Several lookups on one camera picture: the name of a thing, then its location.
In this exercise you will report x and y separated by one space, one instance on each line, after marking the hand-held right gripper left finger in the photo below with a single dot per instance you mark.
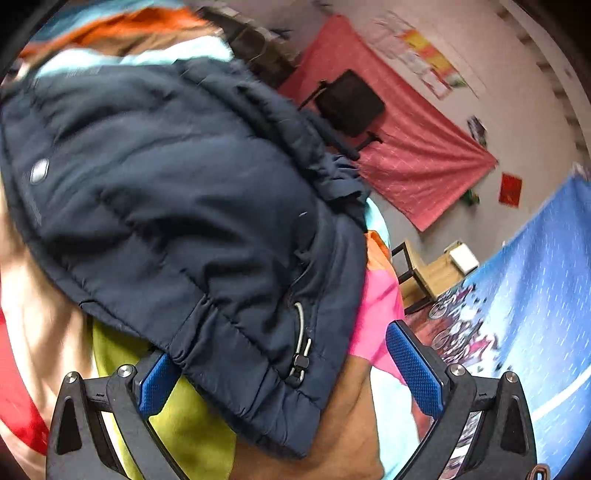
157 383

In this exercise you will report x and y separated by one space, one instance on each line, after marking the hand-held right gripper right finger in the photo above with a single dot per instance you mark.
415 364

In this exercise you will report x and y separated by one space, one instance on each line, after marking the navy padded jacket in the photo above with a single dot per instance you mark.
161 207

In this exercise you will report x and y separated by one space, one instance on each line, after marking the colourful striped blanket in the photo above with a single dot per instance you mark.
184 424

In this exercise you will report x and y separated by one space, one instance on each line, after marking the small wooden table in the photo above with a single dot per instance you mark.
434 277

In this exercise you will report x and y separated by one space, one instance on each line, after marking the white box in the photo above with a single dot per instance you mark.
463 257

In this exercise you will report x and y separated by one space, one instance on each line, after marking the blue printed curtain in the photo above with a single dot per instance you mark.
531 286

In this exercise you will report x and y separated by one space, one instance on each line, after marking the black office chair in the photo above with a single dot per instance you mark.
351 104

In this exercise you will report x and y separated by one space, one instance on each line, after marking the cluttered desk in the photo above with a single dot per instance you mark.
258 50

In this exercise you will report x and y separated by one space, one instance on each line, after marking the red paper wall decoration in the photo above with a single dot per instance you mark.
510 189

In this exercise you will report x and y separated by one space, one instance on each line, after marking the red checked wall cloth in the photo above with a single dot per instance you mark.
415 161

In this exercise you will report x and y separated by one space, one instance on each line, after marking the dark wall photo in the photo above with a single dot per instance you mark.
476 127

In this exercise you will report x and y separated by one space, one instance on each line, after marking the group of wall certificates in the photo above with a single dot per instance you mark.
425 55

